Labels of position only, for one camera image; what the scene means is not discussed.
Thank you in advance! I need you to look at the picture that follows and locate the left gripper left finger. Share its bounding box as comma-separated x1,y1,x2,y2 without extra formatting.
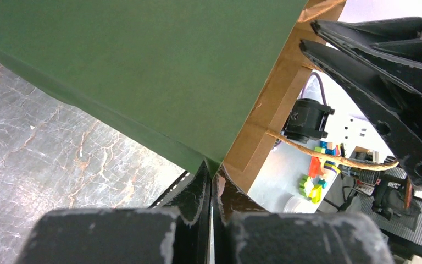
16,162,211,263

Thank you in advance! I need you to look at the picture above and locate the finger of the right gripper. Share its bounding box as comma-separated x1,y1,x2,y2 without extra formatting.
300,40,422,190
311,16,422,98

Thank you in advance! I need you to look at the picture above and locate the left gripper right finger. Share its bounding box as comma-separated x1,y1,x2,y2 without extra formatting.
213,167,393,263

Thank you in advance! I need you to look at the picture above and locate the colourful toy blocks pile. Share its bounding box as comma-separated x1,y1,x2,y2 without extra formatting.
297,140,341,205

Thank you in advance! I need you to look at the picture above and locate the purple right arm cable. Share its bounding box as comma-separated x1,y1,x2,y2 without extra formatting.
300,71,328,106

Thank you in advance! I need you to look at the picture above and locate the green paper bag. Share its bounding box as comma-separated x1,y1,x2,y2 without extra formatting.
0,1,345,192

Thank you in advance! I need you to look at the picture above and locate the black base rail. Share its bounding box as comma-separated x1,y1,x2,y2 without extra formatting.
148,171,194,208

